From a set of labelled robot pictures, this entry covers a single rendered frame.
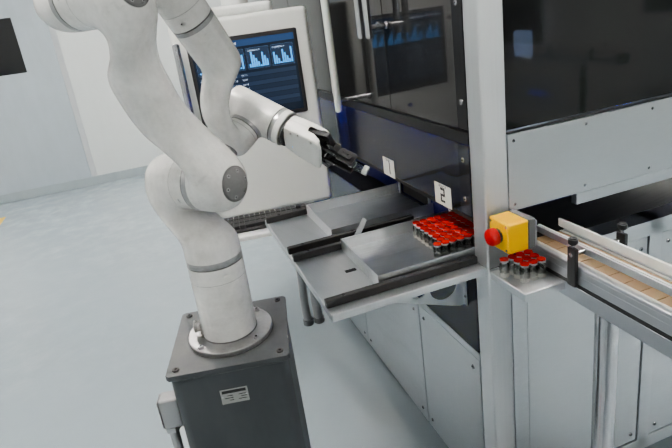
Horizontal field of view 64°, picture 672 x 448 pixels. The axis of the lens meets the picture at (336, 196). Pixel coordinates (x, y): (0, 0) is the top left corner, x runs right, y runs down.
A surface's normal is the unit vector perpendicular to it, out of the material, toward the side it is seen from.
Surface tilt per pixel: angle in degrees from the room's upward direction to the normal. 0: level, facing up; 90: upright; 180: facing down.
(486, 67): 90
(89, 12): 114
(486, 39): 90
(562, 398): 90
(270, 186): 90
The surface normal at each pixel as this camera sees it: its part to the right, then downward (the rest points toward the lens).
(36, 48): 0.33, 0.26
